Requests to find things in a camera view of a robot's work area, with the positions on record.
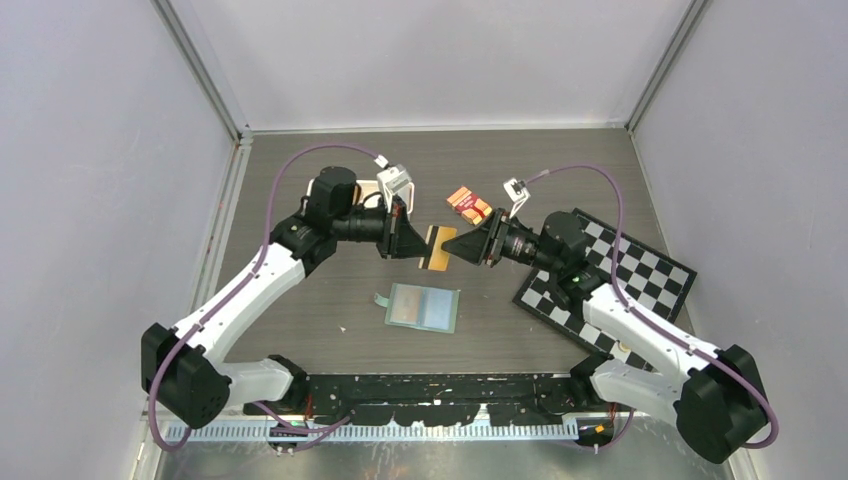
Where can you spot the aluminium frame rail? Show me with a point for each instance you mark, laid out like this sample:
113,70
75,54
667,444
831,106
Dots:
289,426

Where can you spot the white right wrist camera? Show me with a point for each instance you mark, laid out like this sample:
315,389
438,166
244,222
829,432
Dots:
518,194

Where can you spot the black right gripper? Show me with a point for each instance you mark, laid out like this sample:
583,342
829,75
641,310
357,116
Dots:
487,243

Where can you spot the gold black stripe credit card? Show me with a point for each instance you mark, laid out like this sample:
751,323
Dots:
435,258

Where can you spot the mint green card holder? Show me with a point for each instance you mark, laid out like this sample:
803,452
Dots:
439,309

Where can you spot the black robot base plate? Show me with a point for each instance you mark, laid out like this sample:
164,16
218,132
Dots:
522,399

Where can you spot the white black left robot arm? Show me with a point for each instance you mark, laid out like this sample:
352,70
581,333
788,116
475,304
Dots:
184,367

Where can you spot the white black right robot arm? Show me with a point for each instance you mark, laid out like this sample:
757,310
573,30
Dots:
662,344

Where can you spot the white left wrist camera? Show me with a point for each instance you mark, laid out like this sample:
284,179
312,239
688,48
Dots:
393,180

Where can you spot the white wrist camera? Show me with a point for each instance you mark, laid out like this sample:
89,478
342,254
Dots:
393,180
518,194

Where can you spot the black white chessboard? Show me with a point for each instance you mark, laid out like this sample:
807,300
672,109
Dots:
657,282

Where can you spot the red orange small box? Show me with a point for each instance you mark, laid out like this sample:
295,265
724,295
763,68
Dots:
470,206

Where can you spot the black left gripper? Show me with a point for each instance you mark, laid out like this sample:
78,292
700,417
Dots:
398,238

